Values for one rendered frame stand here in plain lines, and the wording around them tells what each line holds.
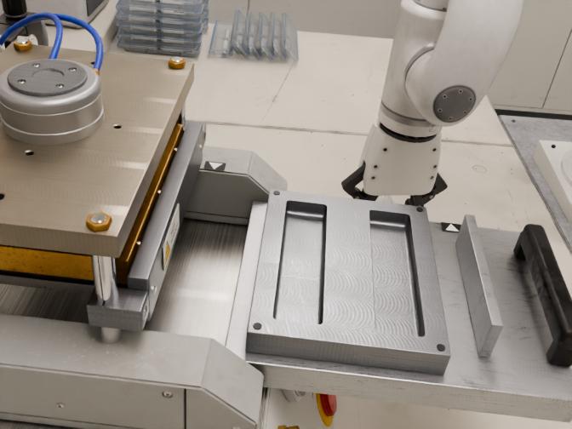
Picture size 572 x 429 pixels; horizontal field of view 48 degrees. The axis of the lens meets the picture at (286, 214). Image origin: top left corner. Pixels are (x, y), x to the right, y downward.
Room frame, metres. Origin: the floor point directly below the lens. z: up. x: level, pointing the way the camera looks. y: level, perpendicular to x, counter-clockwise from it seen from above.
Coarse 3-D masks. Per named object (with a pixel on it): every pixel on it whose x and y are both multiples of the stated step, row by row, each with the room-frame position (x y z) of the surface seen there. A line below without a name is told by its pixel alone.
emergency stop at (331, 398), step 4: (320, 396) 0.44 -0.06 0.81; (324, 396) 0.44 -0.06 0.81; (328, 396) 0.44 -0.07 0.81; (332, 396) 0.45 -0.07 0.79; (324, 400) 0.44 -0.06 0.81; (328, 400) 0.44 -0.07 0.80; (332, 400) 0.45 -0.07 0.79; (324, 404) 0.43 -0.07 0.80; (328, 404) 0.44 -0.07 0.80; (332, 404) 0.44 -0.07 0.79; (336, 404) 0.45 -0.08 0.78; (324, 408) 0.43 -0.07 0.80; (328, 408) 0.43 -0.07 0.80; (332, 408) 0.44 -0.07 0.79; (336, 408) 0.45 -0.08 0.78; (324, 412) 0.43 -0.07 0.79; (328, 412) 0.43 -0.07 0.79; (332, 412) 0.43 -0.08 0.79
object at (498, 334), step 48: (432, 240) 0.53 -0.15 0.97; (480, 240) 0.49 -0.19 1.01; (240, 288) 0.43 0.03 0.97; (480, 288) 0.42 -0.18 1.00; (528, 288) 0.47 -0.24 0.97; (240, 336) 0.37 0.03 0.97; (480, 336) 0.39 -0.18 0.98; (528, 336) 0.41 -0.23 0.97; (288, 384) 0.34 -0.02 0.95; (336, 384) 0.34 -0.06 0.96; (384, 384) 0.34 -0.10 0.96; (432, 384) 0.34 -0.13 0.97; (480, 384) 0.35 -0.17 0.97; (528, 384) 0.35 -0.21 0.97
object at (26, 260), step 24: (168, 144) 0.51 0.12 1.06; (168, 168) 0.49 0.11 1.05; (144, 216) 0.40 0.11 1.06; (0, 264) 0.35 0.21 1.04; (24, 264) 0.35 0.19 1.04; (48, 264) 0.35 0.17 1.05; (72, 264) 0.35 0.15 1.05; (120, 264) 0.35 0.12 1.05; (48, 288) 0.35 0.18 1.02; (72, 288) 0.35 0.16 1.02
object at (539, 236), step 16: (528, 224) 0.52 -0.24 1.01; (528, 240) 0.50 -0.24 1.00; (544, 240) 0.50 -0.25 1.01; (528, 256) 0.49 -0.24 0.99; (544, 256) 0.47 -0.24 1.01; (544, 272) 0.45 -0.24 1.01; (560, 272) 0.45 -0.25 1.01; (544, 288) 0.44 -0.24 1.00; (560, 288) 0.43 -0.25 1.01; (544, 304) 0.42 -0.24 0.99; (560, 304) 0.41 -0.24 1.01; (560, 320) 0.39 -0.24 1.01; (560, 336) 0.38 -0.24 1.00; (560, 352) 0.38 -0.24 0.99
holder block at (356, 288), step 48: (288, 192) 0.55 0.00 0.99; (288, 240) 0.49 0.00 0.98; (336, 240) 0.48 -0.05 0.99; (384, 240) 0.51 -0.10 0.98; (288, 288) 0.42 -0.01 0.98; (336, 288) 0.41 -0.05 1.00; (384, 288) 0.44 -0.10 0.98; (432, 288) 0.43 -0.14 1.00; (288, 336) 0.35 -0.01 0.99; (336, 336) 0.36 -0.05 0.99; (384, 336) 0.36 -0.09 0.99; (432, 336) 0.37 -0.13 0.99
